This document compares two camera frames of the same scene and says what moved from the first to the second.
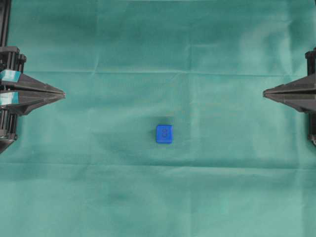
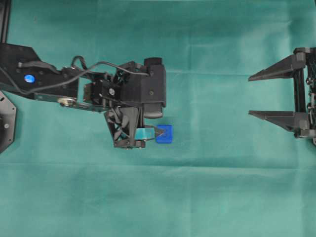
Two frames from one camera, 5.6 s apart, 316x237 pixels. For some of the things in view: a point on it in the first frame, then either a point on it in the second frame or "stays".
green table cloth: (87, 164) stays
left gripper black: (11, 59) to (124, 93)
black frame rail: (5, 9) stays
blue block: (165, 134) stays
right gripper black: (302, 102) to (302, 124)
